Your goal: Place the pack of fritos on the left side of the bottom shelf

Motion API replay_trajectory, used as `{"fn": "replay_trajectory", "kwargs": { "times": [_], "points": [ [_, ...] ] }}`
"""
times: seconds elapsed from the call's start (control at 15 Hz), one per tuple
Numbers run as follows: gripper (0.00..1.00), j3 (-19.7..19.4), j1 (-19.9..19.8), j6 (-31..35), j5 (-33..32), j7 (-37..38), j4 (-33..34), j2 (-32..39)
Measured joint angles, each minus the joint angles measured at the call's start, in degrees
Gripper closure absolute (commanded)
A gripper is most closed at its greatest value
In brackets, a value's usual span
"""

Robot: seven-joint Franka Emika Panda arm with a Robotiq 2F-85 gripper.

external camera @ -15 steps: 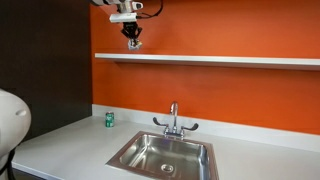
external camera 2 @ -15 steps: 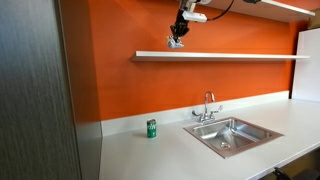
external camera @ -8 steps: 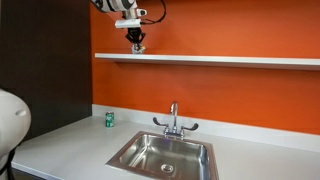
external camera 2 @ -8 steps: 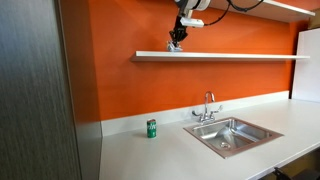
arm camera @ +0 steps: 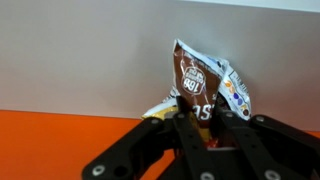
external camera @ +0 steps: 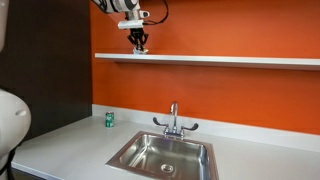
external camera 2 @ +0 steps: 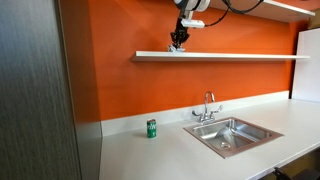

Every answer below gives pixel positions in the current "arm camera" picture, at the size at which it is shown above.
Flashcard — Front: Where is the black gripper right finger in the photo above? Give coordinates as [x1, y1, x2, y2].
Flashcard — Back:
[212, 95, 320, 180]

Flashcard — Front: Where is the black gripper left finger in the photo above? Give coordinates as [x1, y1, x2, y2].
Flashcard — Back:
[81, 95, 222, 180]

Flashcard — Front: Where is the fritos snack pack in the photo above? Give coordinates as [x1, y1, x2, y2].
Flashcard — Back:
[141, 38, 253, 152]

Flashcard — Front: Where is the white wall shelf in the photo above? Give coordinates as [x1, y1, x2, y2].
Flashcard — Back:
[0, 0, 320, 133]

